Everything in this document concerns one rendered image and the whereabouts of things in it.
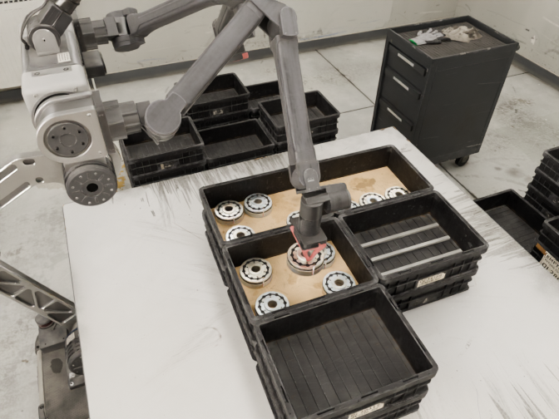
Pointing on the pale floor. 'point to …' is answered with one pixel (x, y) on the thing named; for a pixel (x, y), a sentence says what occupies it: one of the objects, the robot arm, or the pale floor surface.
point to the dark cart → (442, 87)
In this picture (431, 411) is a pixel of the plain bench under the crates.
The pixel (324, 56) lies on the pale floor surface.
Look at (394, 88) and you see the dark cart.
